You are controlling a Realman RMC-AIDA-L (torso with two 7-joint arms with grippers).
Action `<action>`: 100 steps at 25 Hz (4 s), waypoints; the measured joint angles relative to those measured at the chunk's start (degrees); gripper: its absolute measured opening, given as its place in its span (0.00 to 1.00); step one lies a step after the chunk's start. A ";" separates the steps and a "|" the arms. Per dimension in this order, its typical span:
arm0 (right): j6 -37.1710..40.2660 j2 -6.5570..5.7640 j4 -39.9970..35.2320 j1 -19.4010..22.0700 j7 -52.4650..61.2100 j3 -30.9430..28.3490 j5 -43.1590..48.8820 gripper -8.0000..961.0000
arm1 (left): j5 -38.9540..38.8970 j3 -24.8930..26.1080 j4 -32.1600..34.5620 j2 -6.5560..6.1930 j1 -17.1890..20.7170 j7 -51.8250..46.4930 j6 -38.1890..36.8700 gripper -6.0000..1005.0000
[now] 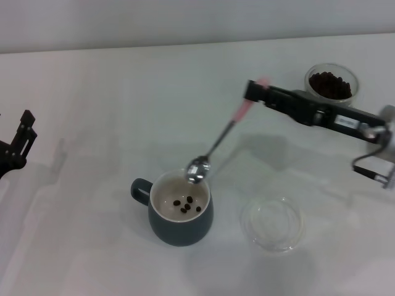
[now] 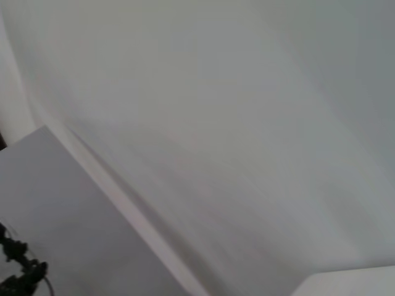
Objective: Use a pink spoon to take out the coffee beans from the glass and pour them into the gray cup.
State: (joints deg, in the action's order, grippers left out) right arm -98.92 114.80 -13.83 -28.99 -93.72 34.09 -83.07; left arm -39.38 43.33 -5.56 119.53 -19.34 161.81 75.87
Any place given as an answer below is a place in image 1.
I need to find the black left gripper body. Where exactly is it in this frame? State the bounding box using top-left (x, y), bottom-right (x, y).
top-left (0, 140), bottom-right (26, 179)

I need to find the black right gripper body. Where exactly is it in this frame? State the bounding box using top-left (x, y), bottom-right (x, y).
top-left (294, 89), bottom-right (385, 137)

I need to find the small clear glass dish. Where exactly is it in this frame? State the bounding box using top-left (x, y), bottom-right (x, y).
top-left (239, 196), bottom-right (306, 254)

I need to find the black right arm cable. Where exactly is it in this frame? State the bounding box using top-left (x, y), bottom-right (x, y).
top-left (351, 147), bottom-right (388, 183)

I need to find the dark teal ceramic mug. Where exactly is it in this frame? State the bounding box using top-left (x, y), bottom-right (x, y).
top-left (130, 168), bottom-right (214, 247)

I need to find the clear glass cup with handle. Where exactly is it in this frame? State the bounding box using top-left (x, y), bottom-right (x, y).
top-left (304, 63), bottom-right (360, 108)

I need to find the pile of coffee beans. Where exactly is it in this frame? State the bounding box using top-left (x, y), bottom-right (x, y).
top-left (308, 71), bottom-right (353, 100)

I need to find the pink handled metal spoon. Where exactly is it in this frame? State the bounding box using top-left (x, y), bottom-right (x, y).
top-left (186, 76), bottom-right (270, 185)

